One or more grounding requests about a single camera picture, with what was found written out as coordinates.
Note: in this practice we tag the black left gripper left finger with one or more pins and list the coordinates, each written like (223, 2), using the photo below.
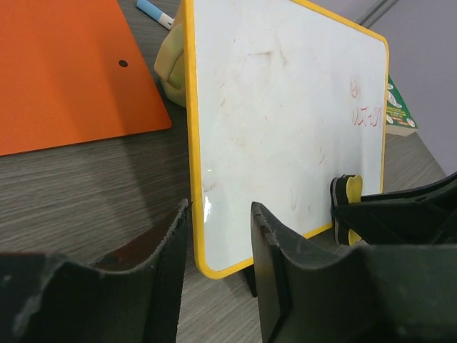
(132, 294)

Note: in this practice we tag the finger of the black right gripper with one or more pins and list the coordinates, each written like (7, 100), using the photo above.
(423, 215)

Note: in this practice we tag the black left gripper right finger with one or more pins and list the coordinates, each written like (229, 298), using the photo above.
(371, 293)

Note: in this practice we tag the yellow whiteboard eraser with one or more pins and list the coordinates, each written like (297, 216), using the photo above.
(345, 190)

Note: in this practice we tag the yellow-framed whiteboard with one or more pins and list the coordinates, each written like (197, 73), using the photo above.
(282, 96)

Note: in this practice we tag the black whiteboard stand foot left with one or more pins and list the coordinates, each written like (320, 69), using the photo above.
(249, 275)

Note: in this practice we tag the blue whiteboard marker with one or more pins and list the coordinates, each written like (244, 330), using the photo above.
(155, 13)

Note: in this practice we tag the green paperback book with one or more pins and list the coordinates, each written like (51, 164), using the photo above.
(398, 117)

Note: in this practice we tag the orange folder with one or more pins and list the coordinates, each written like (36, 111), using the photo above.
(71, 72)

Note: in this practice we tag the cream paper cup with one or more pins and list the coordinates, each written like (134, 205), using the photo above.
(169, 64)

